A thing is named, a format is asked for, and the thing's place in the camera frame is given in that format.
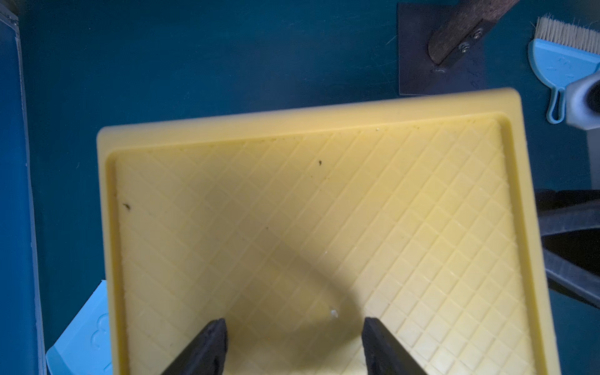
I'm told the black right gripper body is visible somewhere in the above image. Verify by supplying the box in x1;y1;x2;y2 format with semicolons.
535;189;599;308

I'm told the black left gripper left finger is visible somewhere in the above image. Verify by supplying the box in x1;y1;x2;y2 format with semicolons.
162;318;228;375

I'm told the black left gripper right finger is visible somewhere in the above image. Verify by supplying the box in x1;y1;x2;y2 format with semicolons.
361;317;427;375

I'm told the yellow plastic drawer cabinet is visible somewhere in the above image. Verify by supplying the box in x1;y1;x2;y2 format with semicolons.
97;88;561;374

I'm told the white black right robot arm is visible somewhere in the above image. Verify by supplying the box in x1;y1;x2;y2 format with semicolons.
535;73;599;308

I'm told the light blue dustpan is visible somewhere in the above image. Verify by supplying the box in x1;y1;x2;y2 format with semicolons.
46;281;113;375

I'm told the light blue hand brush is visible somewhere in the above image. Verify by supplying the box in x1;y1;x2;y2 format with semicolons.
527;14;599;124

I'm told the pink blossom artificial tree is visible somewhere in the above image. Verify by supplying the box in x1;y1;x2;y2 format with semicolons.
427;0;519;65

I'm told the dark metal tree base plate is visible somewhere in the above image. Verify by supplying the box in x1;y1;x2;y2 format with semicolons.
396;2;495;96

